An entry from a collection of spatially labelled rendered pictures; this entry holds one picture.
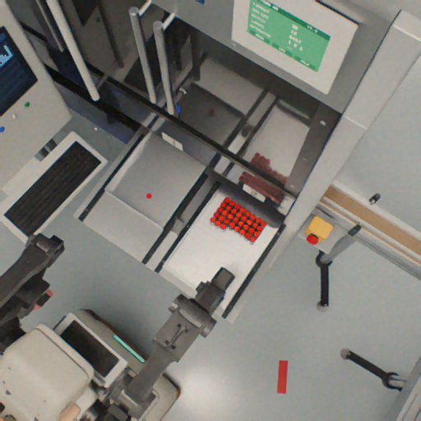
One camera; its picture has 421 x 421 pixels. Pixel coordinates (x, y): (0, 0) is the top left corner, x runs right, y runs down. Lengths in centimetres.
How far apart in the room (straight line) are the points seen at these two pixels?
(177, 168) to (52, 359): 88
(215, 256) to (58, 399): 78
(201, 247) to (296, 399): 115
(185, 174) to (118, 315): 106
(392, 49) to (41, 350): 109
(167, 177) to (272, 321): 111
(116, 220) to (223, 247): 40
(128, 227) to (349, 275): 134
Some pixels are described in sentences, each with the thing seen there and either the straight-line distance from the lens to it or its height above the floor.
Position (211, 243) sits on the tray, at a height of 88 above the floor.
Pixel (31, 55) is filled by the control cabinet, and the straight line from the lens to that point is 181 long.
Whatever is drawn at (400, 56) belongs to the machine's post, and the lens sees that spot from 88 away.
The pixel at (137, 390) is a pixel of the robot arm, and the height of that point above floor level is 135.
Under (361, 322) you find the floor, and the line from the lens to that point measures 286.
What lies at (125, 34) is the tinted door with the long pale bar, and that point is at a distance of 144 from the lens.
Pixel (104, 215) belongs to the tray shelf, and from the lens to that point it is 198.
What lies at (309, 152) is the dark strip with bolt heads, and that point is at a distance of 132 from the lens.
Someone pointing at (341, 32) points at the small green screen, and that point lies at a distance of 88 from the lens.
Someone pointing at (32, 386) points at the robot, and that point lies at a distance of 145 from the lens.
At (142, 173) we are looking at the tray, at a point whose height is 88.
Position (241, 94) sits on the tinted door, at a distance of 128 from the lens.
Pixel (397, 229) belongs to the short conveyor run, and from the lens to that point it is 199.
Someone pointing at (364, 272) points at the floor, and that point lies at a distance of 290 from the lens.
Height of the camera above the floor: 276
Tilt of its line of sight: 75 degrees down
